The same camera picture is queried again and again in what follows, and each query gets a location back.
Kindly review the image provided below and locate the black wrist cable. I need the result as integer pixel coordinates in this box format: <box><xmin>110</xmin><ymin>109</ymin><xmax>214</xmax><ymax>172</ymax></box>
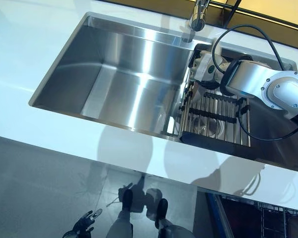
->
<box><xmin>211</xmin><ymin>23</ymin><xmax>298</xmax><ymax>141</ymax></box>

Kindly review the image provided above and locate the dishwasher door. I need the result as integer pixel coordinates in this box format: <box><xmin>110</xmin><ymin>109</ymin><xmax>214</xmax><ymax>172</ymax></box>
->
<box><xmin>205</xmin><ymin>193</ymin><xmax>238</xmax><ymax>238</ymax></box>

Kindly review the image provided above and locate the stainless steel kitchen sink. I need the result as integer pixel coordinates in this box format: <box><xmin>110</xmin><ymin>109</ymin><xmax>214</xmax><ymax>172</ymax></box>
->
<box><xmin>28</xmin><ymin>11</ymin><xmax>298</xmax><ymax>172</ymax></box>

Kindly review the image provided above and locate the chrome gooseneck faucet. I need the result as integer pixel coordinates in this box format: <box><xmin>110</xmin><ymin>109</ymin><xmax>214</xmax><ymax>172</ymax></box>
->
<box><xmin>181</xmin><ymin>0</ymin><xmax>211</xmax><ymax>43</ymax></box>

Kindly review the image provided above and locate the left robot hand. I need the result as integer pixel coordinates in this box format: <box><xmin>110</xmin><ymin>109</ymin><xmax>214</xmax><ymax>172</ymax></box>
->
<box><xmin>64</xmin><ymin>209</ymin><xmax>104</xmax><ymax>238</ymax></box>

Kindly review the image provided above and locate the black steel roll-up drying rack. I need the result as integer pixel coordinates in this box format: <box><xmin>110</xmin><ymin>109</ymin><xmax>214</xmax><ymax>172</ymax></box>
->
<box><xmin>178</xmin><ymin>43</ymin><xmax>254</xmax><ymax>155</ymax></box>

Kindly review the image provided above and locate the dishwasher lower wire rack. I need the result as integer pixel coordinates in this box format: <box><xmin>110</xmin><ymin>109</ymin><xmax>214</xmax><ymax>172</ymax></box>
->
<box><xmin>258</xmin><ymin>202</ymin><xmax>298</xmax><ymax>238</ymax></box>

